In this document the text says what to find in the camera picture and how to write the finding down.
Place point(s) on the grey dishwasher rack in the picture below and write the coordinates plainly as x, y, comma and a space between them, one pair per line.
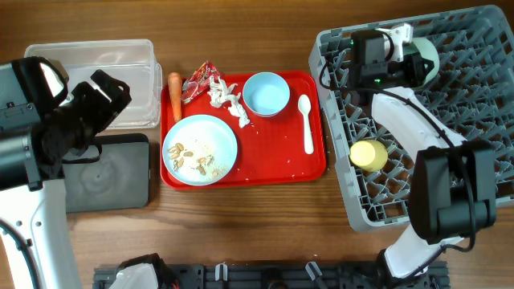
472, 94

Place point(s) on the white tissue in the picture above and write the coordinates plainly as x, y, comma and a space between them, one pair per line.
220, 93

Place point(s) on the red snack wrapper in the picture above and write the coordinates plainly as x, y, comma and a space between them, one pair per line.
199, 81

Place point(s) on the yellow plastic cup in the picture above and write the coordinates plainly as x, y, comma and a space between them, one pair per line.
369, 155

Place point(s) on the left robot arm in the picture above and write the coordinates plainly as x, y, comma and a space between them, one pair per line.
41, 122

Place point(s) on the light blue bowl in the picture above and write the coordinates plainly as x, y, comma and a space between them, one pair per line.
266, 94

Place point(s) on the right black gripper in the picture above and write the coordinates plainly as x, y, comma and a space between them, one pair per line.
414, 65

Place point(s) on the black plastic tray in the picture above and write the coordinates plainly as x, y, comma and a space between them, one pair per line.
120, 179

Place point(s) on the light blue plate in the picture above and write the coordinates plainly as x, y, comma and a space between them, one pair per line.
208, 129

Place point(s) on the food scraps and rice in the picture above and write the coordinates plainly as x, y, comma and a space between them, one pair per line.
193, 159

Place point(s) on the white plastic spoon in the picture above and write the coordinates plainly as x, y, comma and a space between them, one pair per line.
304, 106

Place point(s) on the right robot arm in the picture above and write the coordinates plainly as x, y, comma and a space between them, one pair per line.
452, 191

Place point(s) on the green saucer bowl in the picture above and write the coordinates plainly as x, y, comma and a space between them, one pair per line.
422, 50

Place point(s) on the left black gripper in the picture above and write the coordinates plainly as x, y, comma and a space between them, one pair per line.
104, 110

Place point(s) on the red serving tray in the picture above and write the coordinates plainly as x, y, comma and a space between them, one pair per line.
271, 150

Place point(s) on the clear plastic bin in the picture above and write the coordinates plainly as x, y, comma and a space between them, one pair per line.
130, 60

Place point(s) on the orange carrot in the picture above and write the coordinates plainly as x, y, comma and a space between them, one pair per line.
175, 94

